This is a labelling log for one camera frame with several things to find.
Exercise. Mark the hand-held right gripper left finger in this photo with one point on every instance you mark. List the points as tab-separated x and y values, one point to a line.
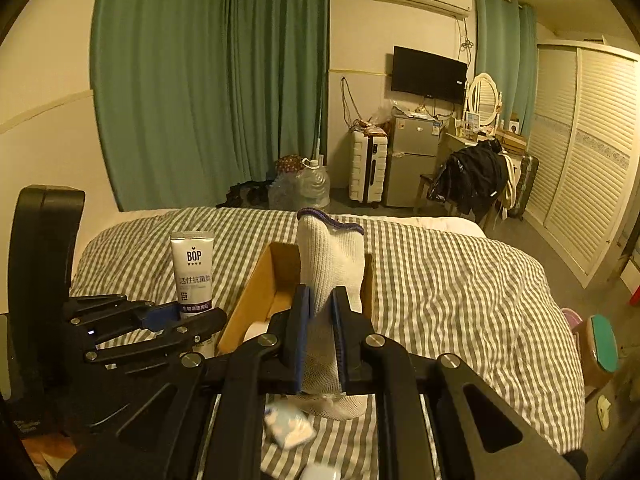
302	340

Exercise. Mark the bed with grey checked sheet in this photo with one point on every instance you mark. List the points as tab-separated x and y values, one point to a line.
450	285

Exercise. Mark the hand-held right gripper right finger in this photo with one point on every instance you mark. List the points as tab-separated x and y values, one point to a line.
337	340

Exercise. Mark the white hard suitcase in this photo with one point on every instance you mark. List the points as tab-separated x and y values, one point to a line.
365	170

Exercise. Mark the black wall television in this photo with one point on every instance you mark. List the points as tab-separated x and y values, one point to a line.
427	74

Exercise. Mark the cardboard box on dresser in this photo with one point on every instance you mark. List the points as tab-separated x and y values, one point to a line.
512	140

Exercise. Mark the silver small fridge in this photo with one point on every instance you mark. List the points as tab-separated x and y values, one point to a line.
412	160

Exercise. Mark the white dressing table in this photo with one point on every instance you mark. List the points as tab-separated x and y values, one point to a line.
452	141

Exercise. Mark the black jacket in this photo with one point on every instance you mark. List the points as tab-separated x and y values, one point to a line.
472	175

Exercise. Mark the white oval vanity mirror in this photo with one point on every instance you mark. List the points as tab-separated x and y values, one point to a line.
484	97

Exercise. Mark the pink basin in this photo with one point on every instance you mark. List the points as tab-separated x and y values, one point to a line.
570	317

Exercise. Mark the white sock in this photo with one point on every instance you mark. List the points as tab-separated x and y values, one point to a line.
330	260

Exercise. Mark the clear plastic bag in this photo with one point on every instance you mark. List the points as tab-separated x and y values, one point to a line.
282	192

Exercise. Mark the white toothpaste tube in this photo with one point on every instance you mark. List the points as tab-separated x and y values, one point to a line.
192	260

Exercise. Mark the dark hard suitcase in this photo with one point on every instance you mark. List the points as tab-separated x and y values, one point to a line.
527	185

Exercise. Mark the stool with teal top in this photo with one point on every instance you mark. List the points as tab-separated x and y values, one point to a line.
602	342

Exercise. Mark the light green curtain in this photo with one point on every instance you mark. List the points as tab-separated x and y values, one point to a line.
502	60

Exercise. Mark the patterned brown bag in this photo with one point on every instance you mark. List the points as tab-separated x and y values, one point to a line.
289	164

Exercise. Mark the large clear water jug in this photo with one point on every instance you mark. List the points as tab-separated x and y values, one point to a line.
314	187

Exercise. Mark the white item in box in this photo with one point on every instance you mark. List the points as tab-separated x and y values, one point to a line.
257	331

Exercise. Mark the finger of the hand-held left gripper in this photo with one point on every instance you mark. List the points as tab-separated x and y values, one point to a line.
162	318
200	324

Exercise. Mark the white louvered wardrobe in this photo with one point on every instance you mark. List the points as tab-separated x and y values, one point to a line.
590	150

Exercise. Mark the dark shoes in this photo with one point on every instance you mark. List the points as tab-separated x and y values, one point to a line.
245	194

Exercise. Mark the brown cardboard box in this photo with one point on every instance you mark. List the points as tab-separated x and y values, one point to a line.
260	285

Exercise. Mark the white tote bag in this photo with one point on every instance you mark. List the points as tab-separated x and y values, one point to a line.
507	185

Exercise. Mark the white slipper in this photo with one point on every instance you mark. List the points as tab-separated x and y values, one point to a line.
604	412

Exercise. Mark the small white blue case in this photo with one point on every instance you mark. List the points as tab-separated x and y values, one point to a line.
314	472

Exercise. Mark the small blue white packet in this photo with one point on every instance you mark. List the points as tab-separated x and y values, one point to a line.
287	426

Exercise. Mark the wooden chair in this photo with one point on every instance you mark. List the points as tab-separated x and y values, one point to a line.
426	185

